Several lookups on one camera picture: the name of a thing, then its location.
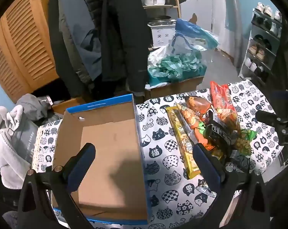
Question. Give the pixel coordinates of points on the green snack packet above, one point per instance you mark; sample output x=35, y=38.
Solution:
x=246, y=140

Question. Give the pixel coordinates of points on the yellow snack packet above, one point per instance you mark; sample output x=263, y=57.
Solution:
x=182, y=136

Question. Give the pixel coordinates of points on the orange-brown snack packet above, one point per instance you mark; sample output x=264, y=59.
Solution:
x=198, y=106

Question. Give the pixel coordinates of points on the red snack packet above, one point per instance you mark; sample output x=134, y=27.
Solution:
x=221, y=95

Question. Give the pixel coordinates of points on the dark foil snack packet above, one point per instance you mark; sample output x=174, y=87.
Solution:
x=240, y=159

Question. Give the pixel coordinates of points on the brown cardboard box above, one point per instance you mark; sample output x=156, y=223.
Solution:
x=175, y=87

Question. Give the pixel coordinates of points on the grey-blue hanging jacket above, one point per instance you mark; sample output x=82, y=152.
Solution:
x=86, y=43

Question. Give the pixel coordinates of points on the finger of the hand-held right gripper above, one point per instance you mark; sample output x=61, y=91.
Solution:
x=284, y=96
x=268, y=117

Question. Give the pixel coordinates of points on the silver foil snack packet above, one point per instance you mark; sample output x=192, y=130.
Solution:
x=206, y=189

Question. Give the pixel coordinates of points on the cat print tablecloth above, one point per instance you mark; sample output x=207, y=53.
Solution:
x=163, y=152

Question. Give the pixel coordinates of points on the grey hoodie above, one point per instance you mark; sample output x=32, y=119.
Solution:
x=32, y=107

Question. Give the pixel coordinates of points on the wooden louvered door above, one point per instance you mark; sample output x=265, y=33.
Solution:
x=22, y=47

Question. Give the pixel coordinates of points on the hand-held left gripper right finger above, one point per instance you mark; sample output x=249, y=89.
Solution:
x=206, y=167

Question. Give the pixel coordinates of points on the white plastic bag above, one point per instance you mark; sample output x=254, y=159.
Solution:
x=156, y=55

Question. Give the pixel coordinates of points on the blue-rimmed cardboard box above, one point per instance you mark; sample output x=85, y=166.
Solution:
x=105, y=143

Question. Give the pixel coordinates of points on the orange crinkled snack packet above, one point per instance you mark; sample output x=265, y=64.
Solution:
x=227, y=118

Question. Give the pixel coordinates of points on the black hanging coat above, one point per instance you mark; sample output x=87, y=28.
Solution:
x=125, y=40

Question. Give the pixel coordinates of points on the light grey fleece cloth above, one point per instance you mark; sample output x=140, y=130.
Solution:
x=8, y=148

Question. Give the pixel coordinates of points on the rows of shoes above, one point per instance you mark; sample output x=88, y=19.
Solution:
x=260, y=52

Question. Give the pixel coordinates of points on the long orange snack packet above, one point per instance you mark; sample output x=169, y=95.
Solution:
x=194, y=126

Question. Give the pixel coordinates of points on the blue plastic bag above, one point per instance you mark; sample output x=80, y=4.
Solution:
x=194, y=34

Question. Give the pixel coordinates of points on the metal shoe rack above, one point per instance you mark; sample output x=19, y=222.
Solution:
x=251, y=43

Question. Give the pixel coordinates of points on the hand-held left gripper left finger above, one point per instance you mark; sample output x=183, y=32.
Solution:
x=83, y=162

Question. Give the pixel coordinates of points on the black snack packet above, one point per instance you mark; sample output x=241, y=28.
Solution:
x=216, y=132

